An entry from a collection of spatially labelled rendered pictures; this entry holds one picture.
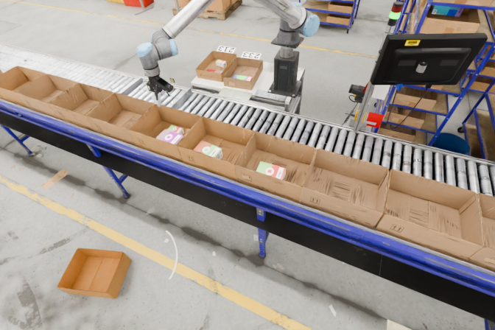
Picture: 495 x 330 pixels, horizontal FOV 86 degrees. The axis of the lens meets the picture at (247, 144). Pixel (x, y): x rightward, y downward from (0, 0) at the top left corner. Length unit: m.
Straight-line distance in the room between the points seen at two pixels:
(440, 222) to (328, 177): 0.59
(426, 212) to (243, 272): 1.36
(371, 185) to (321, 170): 0.29
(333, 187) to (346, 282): 0.94
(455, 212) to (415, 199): 0.19
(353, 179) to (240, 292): 1.21
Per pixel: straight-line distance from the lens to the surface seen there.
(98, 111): 2.25
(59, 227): 3.09
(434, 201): 1.79
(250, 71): 2.77
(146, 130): 2.04
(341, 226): 1.50
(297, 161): 1.72
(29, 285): 2.95
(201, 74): 2.74
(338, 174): 1.71
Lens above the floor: 2.21
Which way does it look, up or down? 47 degrees down
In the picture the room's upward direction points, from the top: 4 degrees counter-clockwise
